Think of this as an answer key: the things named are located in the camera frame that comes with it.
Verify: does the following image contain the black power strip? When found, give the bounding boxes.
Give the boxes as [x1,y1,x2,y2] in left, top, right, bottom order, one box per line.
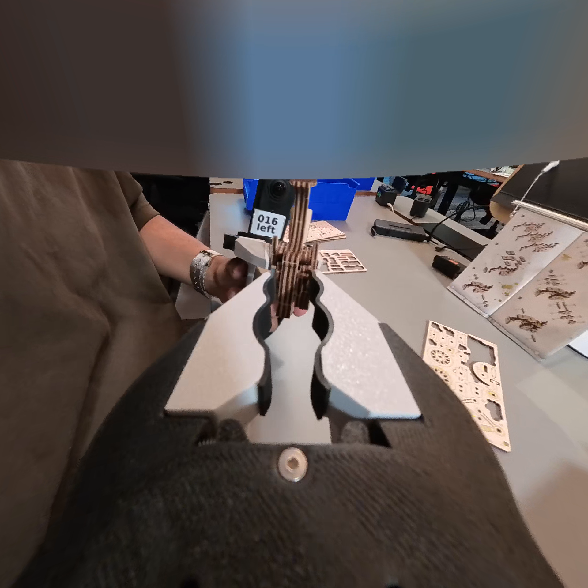
[370,219,429,243]

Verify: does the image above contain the wooden cutout frame sheet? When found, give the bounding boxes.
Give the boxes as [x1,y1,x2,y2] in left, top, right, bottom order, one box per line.
[317,249,368,274]

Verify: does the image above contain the stacked wooden parts sheets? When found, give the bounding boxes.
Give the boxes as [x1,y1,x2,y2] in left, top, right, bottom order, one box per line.
[281,220,346,244]

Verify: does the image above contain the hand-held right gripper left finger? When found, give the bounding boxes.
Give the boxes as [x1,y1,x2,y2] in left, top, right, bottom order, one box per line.
[164,270,277,431]

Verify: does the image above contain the dark grey flat case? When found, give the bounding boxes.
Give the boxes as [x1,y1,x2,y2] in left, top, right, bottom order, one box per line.
[422,220,488,261]

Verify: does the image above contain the person's left forearm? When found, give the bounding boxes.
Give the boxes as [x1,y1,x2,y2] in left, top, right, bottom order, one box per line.
[137,213,204,286]

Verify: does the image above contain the folded instruction sheet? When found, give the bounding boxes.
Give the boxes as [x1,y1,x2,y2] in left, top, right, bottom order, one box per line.
[447,220,588,360]

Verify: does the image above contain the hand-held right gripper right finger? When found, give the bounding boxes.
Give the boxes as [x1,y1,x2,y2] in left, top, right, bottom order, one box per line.
[311,270,423,433]

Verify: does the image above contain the silver bracelet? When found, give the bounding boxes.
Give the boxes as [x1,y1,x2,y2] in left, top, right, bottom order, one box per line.
[189,249,225,299]

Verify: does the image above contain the wooden gear parts sheet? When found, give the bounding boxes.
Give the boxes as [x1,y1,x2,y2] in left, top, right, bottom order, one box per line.
[421,320,512,453]

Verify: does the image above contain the small black box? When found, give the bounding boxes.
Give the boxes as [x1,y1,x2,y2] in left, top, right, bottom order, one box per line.
[432,254,468,280]

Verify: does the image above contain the black panel with wooden rim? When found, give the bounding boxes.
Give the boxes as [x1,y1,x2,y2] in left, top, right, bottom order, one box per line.
[489,160,588,233]

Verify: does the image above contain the person's left hand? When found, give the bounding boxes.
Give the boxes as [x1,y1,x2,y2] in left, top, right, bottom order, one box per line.
[211,255,251,304]

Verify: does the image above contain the wooden model assembly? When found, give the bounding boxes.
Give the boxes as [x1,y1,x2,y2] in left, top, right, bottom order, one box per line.
[269,180,320,319]

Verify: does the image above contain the brown shirt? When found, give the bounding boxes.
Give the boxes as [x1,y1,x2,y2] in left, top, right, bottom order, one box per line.
[0,160,205,588]

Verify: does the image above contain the grey desk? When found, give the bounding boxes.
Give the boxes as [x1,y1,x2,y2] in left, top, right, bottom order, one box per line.
[176,177,588,588]

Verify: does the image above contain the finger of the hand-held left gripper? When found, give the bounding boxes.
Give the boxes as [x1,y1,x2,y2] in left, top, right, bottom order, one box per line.
[234,239,273,270]

